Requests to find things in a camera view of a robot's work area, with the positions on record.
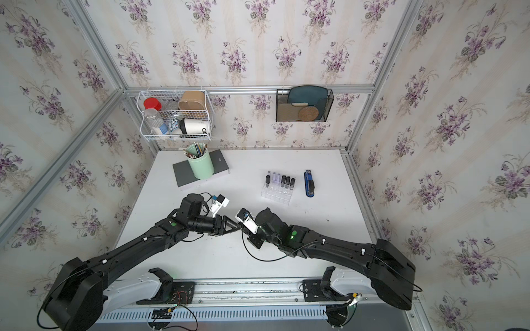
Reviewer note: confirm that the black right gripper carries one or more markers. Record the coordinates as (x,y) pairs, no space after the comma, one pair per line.
(254,241)

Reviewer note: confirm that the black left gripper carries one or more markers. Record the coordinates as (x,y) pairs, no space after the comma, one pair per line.
(219,227)

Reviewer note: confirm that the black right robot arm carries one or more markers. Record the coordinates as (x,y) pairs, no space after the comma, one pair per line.
(390,272)

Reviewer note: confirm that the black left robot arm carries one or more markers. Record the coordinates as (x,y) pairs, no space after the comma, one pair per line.
(83,290)

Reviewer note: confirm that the green pen cup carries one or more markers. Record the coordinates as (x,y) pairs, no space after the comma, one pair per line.
(200,161)

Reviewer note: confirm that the blue black stapler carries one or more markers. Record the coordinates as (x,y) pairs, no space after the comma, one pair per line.
(309,184)

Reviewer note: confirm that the white black cylinder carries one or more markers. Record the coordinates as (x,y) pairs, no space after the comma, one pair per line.
(190,126)

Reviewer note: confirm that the clear plastic bottle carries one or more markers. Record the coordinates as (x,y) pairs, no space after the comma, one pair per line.
(156,122)

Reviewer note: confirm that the brown cardboard box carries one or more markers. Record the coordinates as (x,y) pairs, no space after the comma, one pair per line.
(192,100)

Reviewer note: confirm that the round cork coaster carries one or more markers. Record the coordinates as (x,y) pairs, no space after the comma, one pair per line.
(308,113)

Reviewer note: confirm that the red lid jar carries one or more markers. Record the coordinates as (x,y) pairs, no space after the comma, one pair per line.
(152,103)

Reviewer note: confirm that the teal plate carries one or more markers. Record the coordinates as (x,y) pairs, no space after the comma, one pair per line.
(315,96)

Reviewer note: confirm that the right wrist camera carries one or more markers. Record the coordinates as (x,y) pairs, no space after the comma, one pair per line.
(247,221)

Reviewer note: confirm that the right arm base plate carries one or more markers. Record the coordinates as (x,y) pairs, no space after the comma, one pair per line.
(317,290)

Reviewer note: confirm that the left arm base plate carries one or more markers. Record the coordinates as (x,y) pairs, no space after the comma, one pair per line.
(179,293)

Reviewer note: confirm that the white wire basket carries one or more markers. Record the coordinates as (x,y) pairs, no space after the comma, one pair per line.
(171,114)

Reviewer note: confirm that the black mesh wall holder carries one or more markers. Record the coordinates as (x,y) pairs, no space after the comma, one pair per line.
(287,112)

